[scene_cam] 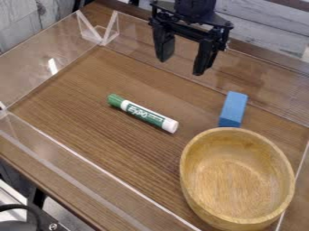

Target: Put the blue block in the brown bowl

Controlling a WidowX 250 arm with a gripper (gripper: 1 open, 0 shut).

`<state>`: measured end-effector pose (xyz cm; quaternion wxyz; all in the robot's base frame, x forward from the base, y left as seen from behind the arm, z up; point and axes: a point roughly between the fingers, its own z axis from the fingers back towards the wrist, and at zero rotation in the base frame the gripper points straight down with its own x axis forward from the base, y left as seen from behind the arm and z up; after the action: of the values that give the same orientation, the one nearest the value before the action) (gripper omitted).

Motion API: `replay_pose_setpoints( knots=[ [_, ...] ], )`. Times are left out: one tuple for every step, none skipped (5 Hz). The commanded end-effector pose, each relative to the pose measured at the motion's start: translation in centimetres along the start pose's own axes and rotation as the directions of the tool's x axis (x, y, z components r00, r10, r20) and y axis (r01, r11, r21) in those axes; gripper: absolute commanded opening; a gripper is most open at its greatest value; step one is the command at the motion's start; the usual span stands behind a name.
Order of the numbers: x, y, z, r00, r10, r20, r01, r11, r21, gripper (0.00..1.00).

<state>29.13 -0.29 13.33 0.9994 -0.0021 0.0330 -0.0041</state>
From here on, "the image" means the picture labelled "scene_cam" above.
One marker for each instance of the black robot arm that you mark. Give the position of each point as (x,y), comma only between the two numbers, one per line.
(189,19)

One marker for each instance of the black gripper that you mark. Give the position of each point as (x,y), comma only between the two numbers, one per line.
(192,19)

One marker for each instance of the blue foam block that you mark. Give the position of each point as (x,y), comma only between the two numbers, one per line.
(232,110)

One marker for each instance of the clear acrylic tray walls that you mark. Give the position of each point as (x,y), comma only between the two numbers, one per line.
(105,164)

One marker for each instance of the brown wooden bowl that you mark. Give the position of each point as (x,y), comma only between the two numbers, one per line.
(235,178)

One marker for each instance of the green Expo marker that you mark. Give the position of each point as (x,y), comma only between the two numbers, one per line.
(143,113)

